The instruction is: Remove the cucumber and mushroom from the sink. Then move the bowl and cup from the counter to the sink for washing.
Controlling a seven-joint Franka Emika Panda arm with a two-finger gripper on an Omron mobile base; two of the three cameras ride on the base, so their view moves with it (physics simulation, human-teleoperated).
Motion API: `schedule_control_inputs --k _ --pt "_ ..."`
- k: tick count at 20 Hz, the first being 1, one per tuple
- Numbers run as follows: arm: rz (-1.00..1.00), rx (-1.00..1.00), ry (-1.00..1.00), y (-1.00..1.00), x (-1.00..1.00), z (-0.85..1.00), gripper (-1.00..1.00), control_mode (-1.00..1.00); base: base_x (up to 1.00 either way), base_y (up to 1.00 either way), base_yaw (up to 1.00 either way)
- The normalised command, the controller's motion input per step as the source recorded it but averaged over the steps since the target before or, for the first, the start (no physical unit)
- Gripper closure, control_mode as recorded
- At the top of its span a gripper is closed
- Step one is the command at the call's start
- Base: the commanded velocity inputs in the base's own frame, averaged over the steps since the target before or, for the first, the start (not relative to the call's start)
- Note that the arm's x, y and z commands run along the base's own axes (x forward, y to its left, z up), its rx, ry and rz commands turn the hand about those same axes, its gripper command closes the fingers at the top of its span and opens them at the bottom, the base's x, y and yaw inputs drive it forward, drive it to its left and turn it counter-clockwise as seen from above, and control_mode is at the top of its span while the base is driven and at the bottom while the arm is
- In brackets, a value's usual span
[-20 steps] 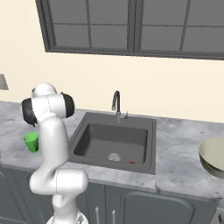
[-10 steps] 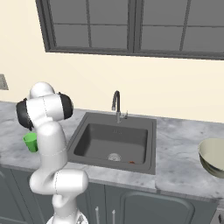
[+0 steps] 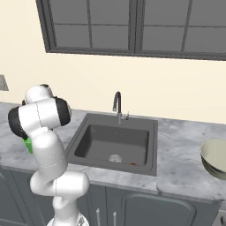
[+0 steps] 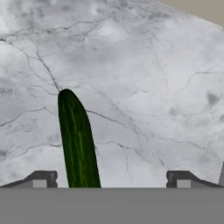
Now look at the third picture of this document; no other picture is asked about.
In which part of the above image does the dark grey sink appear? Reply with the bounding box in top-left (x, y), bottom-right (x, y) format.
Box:
top-left (64, 112), bottom-right (159, 177)

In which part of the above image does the green cup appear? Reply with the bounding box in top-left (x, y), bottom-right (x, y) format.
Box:
top-left (23, 137), bottom-right (34, 154)

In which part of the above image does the pale green bowl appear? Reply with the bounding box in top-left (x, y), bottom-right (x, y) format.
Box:
top-left (200, 139), bottom-right (226, 181)

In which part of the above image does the dark grey tap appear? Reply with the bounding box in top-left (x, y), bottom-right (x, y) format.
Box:
top-left (112, 91), bottom-right (131, 125)

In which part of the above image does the dark grey window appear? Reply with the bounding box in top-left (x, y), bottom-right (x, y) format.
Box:
top-left (35, 0), bottom-right (226, 62)

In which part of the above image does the grey cupboard door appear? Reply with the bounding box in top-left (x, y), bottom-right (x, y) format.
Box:
top-left (105, 186), bottom-right (221, 226)
top-left (0, 166), bottom-right (56, 226)
top-left (77, 183), bottom-right (108, 226)

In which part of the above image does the silver appliance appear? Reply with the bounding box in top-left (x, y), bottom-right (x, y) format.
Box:
top-left (212, 209), bottom-right (226, 226)

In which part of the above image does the grey wall socket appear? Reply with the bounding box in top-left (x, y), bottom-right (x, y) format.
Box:
top-left (0, 74), bottom-right (10, 92)

